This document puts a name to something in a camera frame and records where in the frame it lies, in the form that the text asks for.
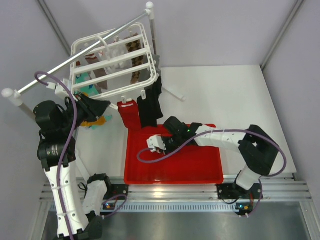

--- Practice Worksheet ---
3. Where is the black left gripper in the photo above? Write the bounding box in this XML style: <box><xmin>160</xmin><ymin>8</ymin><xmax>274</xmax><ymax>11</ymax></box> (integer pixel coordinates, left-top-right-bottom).
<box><xmin>60</xmin><ymin>91</ymin><xmax>111</xmax><ymax>132</ymax></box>

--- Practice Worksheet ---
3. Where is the black sock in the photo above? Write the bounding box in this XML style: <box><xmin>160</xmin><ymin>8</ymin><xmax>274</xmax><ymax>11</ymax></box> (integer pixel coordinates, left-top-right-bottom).
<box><xmin>150</xmin><ymin>76</ymin><xmax>163</xmax><ymax>119</ymax></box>
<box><xmin>137</xmin><ymin>90</ymin><xmax>157</xmax><ymax>128</ymax></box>

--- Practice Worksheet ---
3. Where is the white clothes peg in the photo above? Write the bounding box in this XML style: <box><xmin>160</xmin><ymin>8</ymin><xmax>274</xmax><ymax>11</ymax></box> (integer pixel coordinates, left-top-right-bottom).
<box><xmin>121</xmin><ymin>96</ymin><xmax>133</xmax><ymax>104</ymax></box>
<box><xmin>140</xmin><ymin>90</ymin><xmax>147</xmax><ymax>100</ymax></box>

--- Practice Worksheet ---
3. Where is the white plastic sock hanger frame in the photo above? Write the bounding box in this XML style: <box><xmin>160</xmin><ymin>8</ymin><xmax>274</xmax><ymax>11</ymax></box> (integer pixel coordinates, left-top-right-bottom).
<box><xmin>62</xmin><ymin>22</ymin><xmax>160</xmax><ymax>100</ymax></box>

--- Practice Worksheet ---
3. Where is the grey sock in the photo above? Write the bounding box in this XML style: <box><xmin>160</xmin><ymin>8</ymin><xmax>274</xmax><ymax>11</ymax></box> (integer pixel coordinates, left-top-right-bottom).
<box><xmin>138</xmin><ymin>53</ymin><xmax>161</xmax><ymax>83</ymax></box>

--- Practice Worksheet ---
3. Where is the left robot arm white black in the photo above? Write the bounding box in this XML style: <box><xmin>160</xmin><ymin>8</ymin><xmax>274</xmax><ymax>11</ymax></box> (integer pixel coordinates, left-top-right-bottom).
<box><xmin>33</xmin><ymin>93</ymin><xmax>113</xmax><ymax>240</ymax></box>

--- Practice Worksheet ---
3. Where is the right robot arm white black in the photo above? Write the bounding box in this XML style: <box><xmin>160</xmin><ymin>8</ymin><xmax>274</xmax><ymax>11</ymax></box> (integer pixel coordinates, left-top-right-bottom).
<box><xmin>147</xmin><ymin>116</ymin><xmax>280</xmax><ymax>199</ymax></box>

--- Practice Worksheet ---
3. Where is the mustard yellow sock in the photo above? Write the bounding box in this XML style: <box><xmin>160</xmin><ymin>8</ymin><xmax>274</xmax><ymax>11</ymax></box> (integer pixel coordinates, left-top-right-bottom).
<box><xmin>80</xmin><ymin>116</ymin><xmax>107</xmax><ymax>128</ymax></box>

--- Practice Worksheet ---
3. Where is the teal patterned sock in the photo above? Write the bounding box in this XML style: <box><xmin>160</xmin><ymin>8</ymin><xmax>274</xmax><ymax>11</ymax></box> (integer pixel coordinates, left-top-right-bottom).
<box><xmin>88</xmin><ymin>115</ymin><xmax>113</xmax><ymax>130</ymax></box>
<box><xmin>74</xmin><ymin>72</ymin><xmax>101</xmax><ymax>97</ymax></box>

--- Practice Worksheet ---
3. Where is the red plastic bin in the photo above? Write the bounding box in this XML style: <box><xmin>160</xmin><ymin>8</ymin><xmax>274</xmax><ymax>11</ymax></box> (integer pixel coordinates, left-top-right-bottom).
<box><xmin>124</xmin><ymin>125</ymin><xmax>224</xmax><ymax>185</ymax></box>

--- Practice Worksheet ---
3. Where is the brown white striped sock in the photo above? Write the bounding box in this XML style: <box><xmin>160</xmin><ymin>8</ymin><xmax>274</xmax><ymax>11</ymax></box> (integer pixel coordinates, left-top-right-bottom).
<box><xmin>75</xmin><ymin>53</ymin><xmax>108</xmax><ymax>94</ymax></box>

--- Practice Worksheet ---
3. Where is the white sock with red trim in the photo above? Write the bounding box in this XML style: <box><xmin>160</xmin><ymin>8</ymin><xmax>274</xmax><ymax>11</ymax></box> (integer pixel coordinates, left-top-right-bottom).
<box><xmin>98</xmin><ymin>36</ymin><xmax>133</xmax><ymax>73</ymax></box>

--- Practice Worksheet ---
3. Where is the metal and white drying rack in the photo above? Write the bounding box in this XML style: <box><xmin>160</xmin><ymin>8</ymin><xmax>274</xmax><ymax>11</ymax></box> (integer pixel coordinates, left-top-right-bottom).
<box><xmin>1</xmin><ymin>1</ymin><xmax>187</xmax><ymax>178</ymax></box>

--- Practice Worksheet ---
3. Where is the brown argyle sock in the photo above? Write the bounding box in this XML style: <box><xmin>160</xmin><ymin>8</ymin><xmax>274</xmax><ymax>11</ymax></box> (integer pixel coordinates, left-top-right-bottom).
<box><xmin>125</xmin><ymin>39</ymin><xmax>144</xmax><ymax>84</ymax></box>

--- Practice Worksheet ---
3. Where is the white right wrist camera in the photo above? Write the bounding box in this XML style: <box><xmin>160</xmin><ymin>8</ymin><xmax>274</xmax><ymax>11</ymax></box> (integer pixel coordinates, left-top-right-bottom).
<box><xmin>146</xmin><ymin>135</ymin><xmax>166</xmax><ymax>153</ymax></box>

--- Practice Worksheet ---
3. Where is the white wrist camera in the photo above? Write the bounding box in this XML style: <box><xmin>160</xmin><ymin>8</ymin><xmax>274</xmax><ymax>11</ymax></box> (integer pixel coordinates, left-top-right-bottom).
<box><xmin>46</xmin><ymin>82</ymin><xmax>70</xmax><ymax>99</ymax></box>
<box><xmin>146</xmin><ymin>135</ymin><xmax>166</xmax><ymax>153</ymax></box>

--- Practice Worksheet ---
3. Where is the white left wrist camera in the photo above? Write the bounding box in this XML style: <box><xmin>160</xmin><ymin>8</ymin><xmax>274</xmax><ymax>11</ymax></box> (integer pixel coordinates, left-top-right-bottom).
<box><xmin>46</xmin><ymin>82</ymin><xmax>70</xmax><ymax>99</ymax></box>

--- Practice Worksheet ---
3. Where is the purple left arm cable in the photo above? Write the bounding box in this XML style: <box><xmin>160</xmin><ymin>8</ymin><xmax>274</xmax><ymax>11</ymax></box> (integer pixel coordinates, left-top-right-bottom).
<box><xmin>34</xmin><ymin>71</ymin><xmax>128</xmax><ymax>240</ymax></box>

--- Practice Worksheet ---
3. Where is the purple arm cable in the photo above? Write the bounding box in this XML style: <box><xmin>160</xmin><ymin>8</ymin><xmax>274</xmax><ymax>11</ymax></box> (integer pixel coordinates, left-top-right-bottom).
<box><xmin>137</xmin><ymin>128</ymin><xmax>287</xmax><ymax>218</ymax></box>
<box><xmin>34</xmin><ymin>71</ymin><xmax>128</xmax><ymax>240</ymax></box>

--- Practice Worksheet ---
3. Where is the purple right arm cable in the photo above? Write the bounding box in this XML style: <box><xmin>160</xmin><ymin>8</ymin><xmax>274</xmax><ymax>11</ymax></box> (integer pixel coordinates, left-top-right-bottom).
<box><xmin>137</xmin><ymin>128</ymin><xmax>287</xmax><ymax>218</ymax></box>

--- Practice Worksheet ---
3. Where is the aluminium rail base frame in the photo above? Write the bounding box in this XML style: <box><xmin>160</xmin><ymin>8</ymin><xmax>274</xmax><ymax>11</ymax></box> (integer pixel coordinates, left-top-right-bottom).
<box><xmin>39</xmin><ymin>174</ymin><xmax>313</xmax><ymax>213</ymax></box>

